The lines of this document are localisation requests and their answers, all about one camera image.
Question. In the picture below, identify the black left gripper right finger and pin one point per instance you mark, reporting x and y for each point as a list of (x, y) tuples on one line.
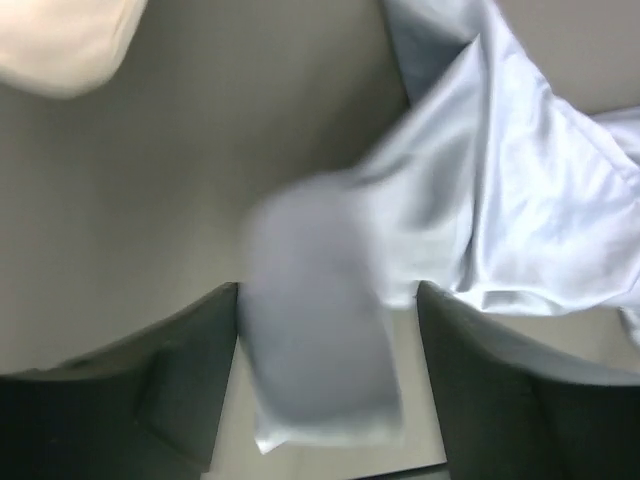
[(510, 407)]

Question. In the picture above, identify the cream bear print pillow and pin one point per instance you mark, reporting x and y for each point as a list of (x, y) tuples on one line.
[(64, 49)]

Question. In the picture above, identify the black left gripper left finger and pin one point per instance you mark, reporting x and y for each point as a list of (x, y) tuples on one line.
[(146, 407)]

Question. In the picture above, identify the grey fabric pillowcase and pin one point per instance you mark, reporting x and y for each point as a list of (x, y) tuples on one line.
[(491, 187)]

